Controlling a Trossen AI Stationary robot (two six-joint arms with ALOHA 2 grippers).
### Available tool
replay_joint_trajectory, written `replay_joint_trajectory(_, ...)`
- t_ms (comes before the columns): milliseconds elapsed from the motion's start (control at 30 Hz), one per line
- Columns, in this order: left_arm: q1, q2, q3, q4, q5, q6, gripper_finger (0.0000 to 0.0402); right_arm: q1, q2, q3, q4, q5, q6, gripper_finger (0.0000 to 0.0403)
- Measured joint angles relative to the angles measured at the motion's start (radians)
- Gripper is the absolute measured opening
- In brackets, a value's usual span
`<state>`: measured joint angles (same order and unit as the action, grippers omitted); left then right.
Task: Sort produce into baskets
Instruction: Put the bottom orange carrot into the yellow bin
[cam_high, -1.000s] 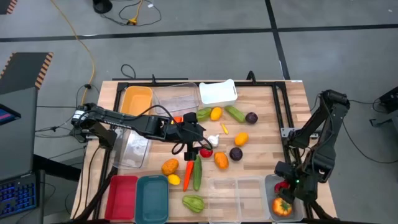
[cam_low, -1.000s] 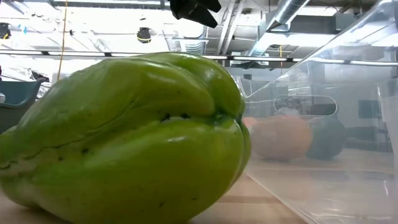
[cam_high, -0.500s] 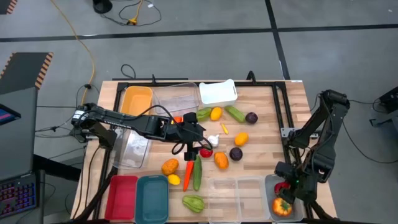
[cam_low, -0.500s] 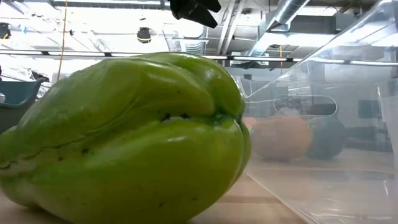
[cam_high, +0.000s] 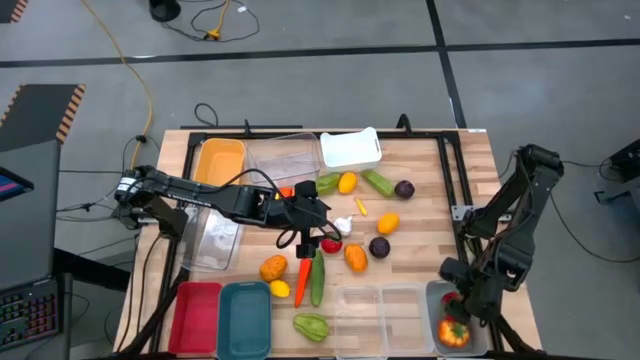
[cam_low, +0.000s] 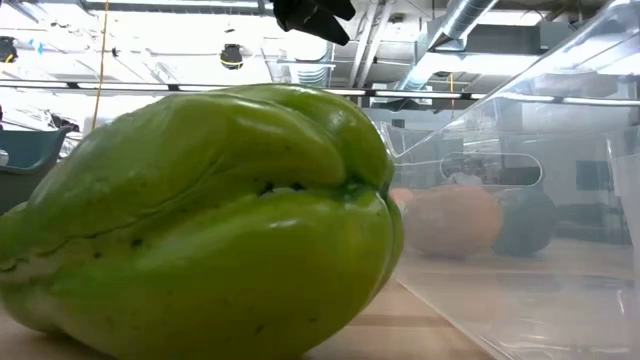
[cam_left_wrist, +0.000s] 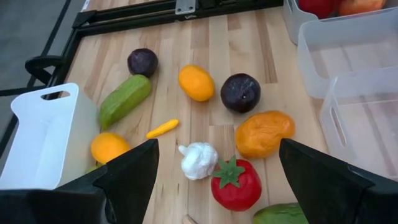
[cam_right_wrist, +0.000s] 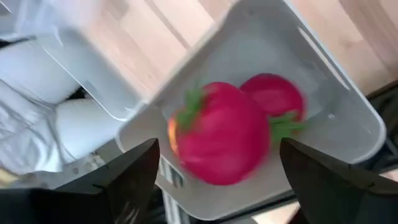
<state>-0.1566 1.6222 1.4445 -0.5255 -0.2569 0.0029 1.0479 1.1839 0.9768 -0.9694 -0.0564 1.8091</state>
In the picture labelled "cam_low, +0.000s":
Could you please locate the green chayote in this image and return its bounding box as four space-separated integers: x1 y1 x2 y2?
0 82 405 360

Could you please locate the orange persimmon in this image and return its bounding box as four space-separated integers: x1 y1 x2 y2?
399 183 504 260

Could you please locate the black ceiling fixture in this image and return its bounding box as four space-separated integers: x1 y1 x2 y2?
219 43 245 71
0 35 19 65

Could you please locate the dark purple round fruit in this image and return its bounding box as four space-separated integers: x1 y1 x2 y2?
492 188 559 258

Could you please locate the teal plastic basket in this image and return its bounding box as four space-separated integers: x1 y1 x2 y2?
0 126 70 215

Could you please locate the clear plastic bin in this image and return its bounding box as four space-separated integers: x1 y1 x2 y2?
605 137 640 360
378 0 640 360

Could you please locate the silver spiral ceiling duct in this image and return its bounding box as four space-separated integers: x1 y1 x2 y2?
397 0 501 94
259 29 336 89

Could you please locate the long ceiling light rail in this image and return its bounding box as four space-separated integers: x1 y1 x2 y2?
0 78 640 108

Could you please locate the grey rectangular ceiling duct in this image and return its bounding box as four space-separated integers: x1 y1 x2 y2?
434 19 581 59

